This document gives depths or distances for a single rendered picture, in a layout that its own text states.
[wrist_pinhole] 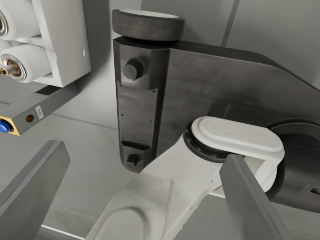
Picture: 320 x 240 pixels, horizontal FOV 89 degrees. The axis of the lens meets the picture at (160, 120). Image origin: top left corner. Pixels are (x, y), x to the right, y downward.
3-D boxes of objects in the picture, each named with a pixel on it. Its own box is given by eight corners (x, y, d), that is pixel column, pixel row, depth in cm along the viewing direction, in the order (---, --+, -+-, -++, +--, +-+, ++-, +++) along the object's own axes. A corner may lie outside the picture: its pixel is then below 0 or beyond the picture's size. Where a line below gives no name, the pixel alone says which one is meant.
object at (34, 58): (44, 36, 58) (-10, 46, 44) (68, 40, 57) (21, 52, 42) (52, 64, 64) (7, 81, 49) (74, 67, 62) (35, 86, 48)
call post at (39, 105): (76, 80, 74) (12, 118, 49) (79, 94, 78) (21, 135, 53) (62, 77, 75) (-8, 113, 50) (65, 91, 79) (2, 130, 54)
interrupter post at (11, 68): (9, 62, 45) (-3, 65, 43) (16, 64, 45) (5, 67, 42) (13, 71, 47) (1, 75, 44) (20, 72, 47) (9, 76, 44)
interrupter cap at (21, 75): (-4, 51, 44) (-6, 52, 44) (21, 55, 43) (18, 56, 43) (9, 77, 49) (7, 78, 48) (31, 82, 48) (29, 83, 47)
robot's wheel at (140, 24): (189, 16, 51) (182, 21, 35) (185, 34, 54) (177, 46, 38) (128, 7, 53) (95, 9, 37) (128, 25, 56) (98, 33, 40)
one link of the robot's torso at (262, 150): (274, 123, 42) (297, 163, 31) (242, 171, 54) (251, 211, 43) (194, 107, 44) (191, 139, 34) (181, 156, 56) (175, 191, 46)
